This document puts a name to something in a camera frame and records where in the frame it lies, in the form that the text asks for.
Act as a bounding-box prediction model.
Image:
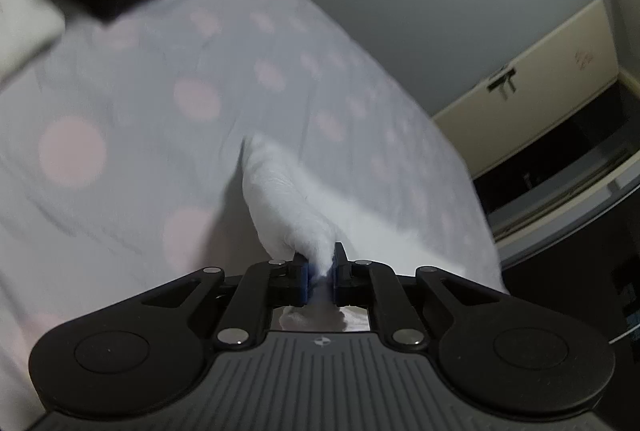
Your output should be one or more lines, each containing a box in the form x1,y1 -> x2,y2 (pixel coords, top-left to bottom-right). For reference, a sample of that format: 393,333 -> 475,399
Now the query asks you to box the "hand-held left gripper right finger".
331,242 -> 504,352

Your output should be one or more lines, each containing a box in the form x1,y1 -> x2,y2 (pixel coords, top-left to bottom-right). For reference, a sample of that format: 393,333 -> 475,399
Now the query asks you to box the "pink-dotted grey bed sheet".
0,0 -> 511,427

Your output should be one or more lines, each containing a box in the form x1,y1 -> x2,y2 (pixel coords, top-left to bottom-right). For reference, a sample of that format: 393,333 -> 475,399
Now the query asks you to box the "dark open drawer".
472,78 -> 640,263

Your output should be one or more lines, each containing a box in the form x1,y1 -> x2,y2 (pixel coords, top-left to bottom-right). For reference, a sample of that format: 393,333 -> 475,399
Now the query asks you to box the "folded white cloth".
0,0 -> 66,85

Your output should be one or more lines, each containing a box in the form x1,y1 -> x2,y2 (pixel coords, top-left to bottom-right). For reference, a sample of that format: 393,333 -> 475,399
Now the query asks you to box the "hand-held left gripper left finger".
142,252 -> 312,352

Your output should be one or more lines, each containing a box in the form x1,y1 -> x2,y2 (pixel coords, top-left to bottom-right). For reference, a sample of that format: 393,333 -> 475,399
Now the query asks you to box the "white crinkled garment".
240,134 -> 511,333

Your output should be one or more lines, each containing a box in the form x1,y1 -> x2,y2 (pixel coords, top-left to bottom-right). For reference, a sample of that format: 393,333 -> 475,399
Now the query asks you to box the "cream cabinet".
432,0 -> 621,180

